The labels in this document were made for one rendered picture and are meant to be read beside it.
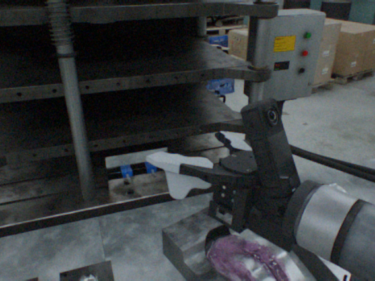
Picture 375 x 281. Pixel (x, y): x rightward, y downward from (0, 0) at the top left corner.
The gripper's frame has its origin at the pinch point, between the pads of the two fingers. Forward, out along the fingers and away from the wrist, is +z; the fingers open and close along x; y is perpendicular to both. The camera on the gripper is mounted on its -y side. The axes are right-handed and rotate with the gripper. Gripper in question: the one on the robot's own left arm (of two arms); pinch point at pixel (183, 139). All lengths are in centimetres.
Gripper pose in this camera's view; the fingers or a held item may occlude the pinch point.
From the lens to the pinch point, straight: 50.8
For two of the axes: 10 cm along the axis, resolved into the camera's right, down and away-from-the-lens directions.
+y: -0.9, 9.2, 3.8
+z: -7.3, -3.2, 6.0
